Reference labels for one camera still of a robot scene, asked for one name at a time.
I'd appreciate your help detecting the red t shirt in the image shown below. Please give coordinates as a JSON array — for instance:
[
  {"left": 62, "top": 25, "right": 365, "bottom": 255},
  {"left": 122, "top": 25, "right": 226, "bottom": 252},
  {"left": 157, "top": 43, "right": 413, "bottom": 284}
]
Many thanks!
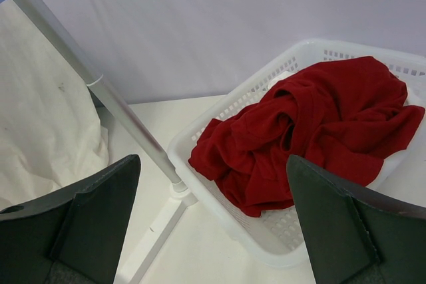
[{"left": 188, "top": 57, "right": 425, "bottom": 217}]

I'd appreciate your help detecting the beige t shirt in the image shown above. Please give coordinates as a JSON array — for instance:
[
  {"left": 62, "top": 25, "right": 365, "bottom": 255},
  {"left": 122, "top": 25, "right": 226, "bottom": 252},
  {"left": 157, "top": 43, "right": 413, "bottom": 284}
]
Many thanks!
[{"left": 1, "top": 0, "right": 109, "bottom": 208}]

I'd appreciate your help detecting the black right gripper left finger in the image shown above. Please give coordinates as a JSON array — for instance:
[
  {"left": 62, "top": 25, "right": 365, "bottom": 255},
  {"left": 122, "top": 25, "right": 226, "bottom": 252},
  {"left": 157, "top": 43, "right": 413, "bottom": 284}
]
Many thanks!
[{"left": 1, "top": 154, "right": 140, "bottom": 283}]

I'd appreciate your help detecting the white printed t shirt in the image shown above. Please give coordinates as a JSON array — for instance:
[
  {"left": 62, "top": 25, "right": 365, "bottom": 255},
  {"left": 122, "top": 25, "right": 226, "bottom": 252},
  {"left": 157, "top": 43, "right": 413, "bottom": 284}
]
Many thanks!
[{"left": 267, "top": 71, "right": 425, "bottom": 106}]

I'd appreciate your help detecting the white plastic basket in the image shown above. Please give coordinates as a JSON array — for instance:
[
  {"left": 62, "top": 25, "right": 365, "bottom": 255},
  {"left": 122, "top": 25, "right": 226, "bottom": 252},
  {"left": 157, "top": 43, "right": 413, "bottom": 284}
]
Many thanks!
[{"left": 167, "top": 39, "right": 425, "bottom": 269}]

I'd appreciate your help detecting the silver clothes rack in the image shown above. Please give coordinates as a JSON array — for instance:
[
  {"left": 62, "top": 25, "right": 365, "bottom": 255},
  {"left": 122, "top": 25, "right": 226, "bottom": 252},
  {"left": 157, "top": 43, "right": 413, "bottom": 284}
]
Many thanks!
[{"left": 14, "top": 0, "right": 197, "bottom": 283}]

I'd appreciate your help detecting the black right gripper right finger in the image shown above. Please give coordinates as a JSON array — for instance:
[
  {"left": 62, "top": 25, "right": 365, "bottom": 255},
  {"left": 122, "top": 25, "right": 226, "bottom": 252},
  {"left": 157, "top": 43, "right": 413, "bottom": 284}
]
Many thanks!
[{"left": 286, "top": 155, "right": 425, "bottom": 283}]

